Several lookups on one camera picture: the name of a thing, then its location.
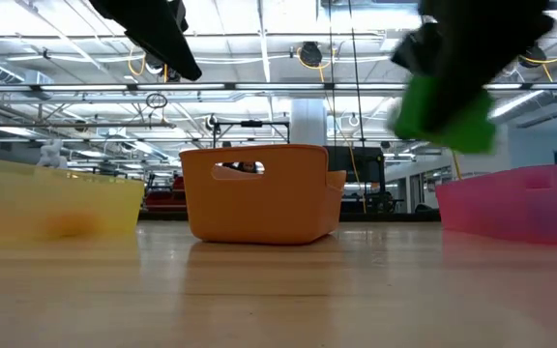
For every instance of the green toy building block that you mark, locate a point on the green toy building block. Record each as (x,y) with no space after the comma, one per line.
(472,135)

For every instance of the person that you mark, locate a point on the person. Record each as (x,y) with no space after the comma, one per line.
(247,167)

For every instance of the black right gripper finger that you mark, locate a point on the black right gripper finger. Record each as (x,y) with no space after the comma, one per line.
(457,92)

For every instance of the black background frame rig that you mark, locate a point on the black background frame rig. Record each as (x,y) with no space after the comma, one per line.
(252,124)

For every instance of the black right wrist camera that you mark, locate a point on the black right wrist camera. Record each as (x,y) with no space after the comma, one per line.
(416,48)

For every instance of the white robot figure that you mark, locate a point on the white robot figure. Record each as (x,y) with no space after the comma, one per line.
(51,155)

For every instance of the long ceiling light bar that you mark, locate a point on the long ceiling light bar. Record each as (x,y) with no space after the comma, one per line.
(259,87)

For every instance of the white column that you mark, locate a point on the white column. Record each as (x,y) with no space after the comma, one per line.
(307,121)

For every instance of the black equipment cart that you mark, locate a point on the black equipment cart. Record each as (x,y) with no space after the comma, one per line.
(365,166)

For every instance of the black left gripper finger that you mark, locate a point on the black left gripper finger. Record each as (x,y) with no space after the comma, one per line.
(153,29)

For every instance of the yellow plastic bin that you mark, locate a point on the yellow plastic bin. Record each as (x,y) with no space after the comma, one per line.
(8,203)

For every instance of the red tool cart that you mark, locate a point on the red tool cart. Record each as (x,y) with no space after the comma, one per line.
(162,198)

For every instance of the pink plastic bin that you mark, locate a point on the pink plastic bin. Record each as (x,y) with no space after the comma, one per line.
(501,208)

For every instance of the orange plastic bin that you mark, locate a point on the orange plastic bin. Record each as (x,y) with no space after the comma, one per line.
(269,208)

